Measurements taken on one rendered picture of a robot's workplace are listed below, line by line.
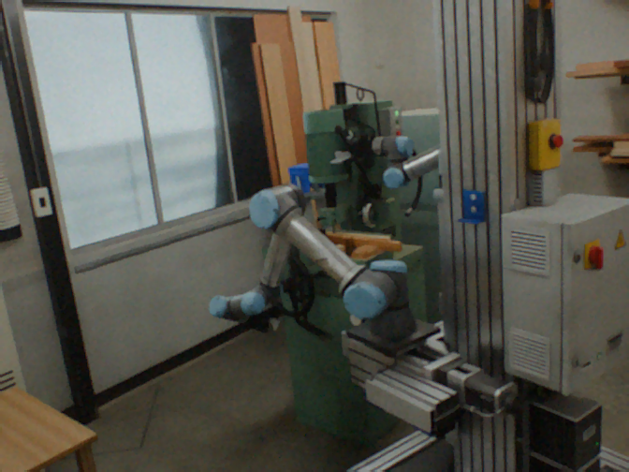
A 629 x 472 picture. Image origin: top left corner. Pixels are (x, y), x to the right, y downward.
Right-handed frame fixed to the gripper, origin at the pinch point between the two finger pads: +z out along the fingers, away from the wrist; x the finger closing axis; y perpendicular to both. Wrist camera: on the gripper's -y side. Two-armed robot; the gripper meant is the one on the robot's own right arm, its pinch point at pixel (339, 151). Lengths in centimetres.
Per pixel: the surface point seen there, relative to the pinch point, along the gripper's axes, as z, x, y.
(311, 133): 13.0, -3.4, 7.3
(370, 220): -0.9, 5.6, -37.8
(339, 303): 0, 45, -48
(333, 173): 5.9, 3.9, -9.7
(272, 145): 128, -71, -61
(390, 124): -4.4, -32.3, -13.9
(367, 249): -13.3, 26.8, -31.1
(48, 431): 45, 148, 6
